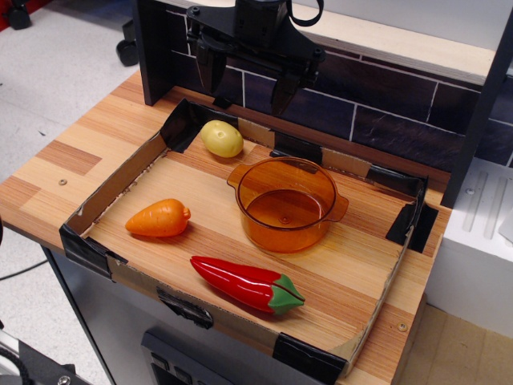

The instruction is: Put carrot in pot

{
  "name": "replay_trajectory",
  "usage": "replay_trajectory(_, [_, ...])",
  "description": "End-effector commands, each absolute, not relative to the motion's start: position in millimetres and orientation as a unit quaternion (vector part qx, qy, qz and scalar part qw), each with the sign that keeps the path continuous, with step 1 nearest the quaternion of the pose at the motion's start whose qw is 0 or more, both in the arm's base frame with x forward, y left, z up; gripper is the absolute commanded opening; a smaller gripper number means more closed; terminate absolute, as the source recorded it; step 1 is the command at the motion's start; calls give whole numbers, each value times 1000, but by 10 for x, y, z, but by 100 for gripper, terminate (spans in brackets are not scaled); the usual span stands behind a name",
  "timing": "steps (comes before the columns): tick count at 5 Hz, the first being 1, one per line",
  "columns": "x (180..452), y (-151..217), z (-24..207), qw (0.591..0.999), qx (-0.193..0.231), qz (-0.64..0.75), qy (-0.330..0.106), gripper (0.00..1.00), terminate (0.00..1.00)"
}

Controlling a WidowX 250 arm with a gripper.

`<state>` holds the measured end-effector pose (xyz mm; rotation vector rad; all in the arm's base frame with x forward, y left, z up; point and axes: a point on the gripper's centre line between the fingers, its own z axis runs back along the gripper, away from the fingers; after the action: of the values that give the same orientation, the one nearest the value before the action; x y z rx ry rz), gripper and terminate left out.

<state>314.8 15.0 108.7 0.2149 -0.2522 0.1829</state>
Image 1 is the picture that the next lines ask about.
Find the dark left shelf post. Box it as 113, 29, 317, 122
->
131, 0, 176, 106

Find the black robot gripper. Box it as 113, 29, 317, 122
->
186, 1, 325, 116

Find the black machine part with screw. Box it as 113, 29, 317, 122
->
1, 323, 89, 385

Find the orange transparent plastic pot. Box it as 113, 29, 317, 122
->
227, 156, 349, 253

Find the black office chair caster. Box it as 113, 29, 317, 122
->
115, 20, 139, 67

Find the dark right shelf post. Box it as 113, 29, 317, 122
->
441, 11, 512, 209

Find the yellow toy potato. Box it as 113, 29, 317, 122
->
200, 120, 244, 158

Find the cardboard fence with black tape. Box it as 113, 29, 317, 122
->
58, 100, 446, 384

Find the black control panel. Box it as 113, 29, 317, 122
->
140, 326, 233, 385

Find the white side cabinet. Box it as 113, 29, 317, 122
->
426, 158, 512, 336

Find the orange toy carrot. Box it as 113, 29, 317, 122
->
125, 199, 191, 237

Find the dark shelf post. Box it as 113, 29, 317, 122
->
441, 11, 512, 209
131, 0, 176, 106

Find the red toy chili pepper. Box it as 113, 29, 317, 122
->
190, 256, 305, 315

